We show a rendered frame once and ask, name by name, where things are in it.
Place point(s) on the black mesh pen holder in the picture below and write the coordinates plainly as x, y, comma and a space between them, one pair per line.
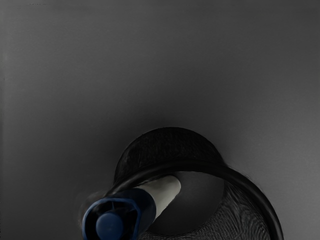
170, 150

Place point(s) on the blue and white pen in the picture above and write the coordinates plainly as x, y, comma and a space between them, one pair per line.
130, 207

